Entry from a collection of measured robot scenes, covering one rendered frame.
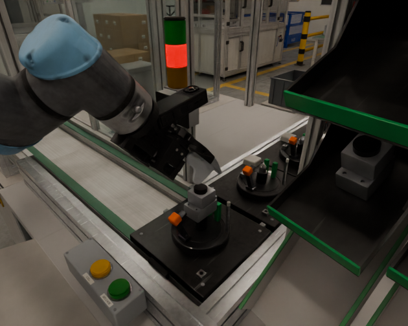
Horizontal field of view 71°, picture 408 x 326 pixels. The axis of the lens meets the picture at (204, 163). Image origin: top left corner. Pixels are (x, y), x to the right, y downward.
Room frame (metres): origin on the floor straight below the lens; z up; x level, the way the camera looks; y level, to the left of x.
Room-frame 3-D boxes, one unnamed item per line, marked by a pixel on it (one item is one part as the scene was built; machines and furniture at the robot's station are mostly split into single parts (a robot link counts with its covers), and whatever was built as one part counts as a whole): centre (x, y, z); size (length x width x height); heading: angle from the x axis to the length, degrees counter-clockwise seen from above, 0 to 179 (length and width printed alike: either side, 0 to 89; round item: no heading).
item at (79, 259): (0.40, 0.22, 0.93); 0.21 x 0.07 x 0.06; 47
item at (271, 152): (0.86, -0.33, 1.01); 0.24 x 0.24 x 0.13; 47
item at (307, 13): (8.30, -3.38, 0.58); 3.40 x 0.20 x 1.15; 138
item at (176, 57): (0.71, 0.07, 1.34); 0.05 x 0.05 x 0.05
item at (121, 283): (0.35, 0.16, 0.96); 0.04 x 0.04 x 0.02
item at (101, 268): (0.40, 0.22, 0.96); 0.04 x 0.04 x 0.02
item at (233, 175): (0.68, -0.17, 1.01); 0.24 x 0.24 x 0.13; 47
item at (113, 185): (0.72, 0.21, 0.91); 0.84 x 0.28 x 0.10; 47
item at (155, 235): (0.50, 0.01, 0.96); 0.24 x 0.24 x 0.02; 47
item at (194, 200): (0.50, 0.00, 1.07); 0.08 x 0.04 x 0.07; 137
